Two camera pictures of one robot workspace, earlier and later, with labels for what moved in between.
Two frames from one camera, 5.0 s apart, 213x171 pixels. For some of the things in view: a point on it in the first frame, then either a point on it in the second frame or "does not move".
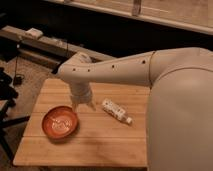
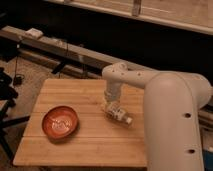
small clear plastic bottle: [117, 111] does not move
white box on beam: [35, 33] does not move
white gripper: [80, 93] -> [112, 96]
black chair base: [8, 97] does not move
